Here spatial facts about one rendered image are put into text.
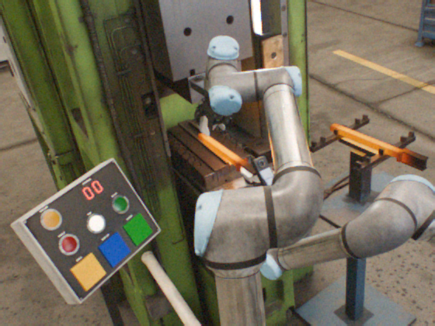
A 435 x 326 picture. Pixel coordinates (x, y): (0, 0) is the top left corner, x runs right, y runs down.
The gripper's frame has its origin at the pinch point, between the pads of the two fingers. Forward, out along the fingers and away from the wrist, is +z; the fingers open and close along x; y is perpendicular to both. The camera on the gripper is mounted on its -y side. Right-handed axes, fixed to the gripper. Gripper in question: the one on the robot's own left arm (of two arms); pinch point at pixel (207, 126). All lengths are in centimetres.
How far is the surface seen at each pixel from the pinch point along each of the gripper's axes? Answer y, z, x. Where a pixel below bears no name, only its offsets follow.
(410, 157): 34, 10, 61
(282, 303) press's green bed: 41, 101, 28
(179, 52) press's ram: -21.1, -12.1, 0.9
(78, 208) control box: 4.7, 8.9, -43.7
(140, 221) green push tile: 11.4, 19.1, -28.1
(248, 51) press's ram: -18.1, -6.2, 25.2
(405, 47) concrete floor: -144, 215, 350
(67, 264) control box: 18, 12, -52
